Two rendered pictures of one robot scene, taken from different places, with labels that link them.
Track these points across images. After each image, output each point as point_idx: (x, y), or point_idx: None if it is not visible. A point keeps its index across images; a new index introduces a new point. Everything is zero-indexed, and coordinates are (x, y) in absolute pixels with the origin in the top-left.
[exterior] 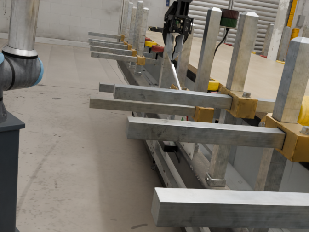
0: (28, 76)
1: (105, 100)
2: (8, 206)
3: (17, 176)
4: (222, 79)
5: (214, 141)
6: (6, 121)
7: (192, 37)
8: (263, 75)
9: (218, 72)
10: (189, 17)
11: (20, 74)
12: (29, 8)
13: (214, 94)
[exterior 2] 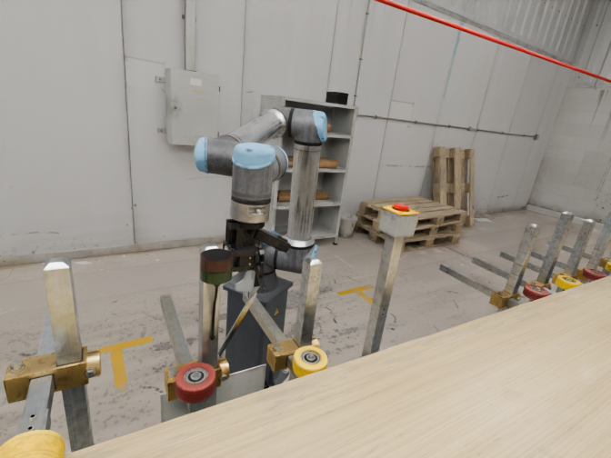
0: (291, 263)
1: (162, 303)
2: (252, 363)
3: (260, 344)
4: (355, 374)
5: None
6: (262, 293)
7: (307, 281)
8: (562, 453)
9: (430, 368)
10: (230, 249)
11: (282, 259)
12: (295, 204)
13: (52, 343)
